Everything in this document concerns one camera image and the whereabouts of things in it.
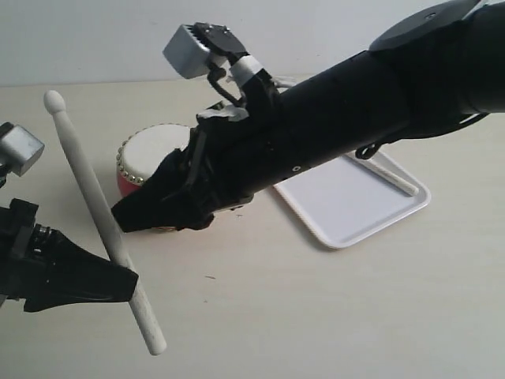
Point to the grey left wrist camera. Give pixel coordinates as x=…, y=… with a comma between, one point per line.
x=20, y=149

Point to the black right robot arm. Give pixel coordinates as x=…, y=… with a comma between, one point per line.
x=435, y=72

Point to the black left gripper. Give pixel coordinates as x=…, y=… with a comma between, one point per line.
x=46, y=269

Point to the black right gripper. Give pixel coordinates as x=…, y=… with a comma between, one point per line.
x=270, y=137

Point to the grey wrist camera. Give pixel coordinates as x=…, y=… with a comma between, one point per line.
x=213, y=51
x=20, y=149

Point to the white rectangular plastic tray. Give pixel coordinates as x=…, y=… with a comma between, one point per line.
x=341, y=203

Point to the small red drum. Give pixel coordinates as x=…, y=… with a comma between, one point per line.
x=140, y=154

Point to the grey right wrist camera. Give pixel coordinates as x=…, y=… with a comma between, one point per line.
x=213, y=51

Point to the white drumstick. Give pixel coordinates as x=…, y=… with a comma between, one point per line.
x=104, y=221
x=394, y=179

